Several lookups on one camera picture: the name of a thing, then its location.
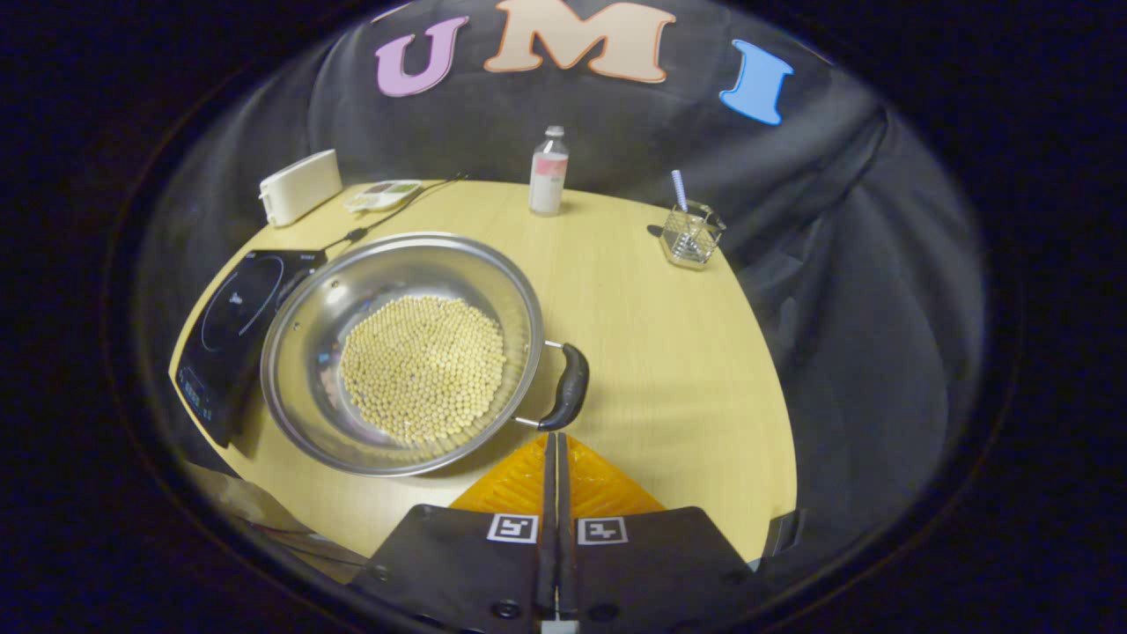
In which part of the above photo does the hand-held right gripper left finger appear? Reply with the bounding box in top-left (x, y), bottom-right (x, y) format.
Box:
top-left (352, 431), bottom-right (558, 634)

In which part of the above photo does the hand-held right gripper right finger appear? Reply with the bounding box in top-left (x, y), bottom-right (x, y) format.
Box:
top-left (557, 431), bottom-right (767, 634)

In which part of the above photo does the pile of soybeans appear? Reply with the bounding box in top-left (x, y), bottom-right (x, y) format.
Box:
top-left (340, 295), bottom-right (507, 446)

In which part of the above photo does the steel pot with black handles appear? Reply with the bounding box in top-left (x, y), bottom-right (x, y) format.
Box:
top-left (261, 232), bottom-right (591, 478)

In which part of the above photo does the black induction cooktop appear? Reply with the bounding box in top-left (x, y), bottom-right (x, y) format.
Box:
top-left (172, 249), bottom-right (328, 448)

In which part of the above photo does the white divided dish of beans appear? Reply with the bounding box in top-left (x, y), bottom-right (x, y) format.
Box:
top-left (343, 180), bottom-right (424, 213)

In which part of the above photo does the clear bottle with pink label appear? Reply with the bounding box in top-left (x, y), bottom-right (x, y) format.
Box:
top-left (528, 125), bottom-right (570, 217)

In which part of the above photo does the white toaster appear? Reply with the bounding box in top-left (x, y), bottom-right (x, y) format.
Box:
top-left (258, 149), bottom-right (343, 228)

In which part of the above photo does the black power cable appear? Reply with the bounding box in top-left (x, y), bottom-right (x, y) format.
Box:
top-left (321, 172), bottom-right (468, 256)

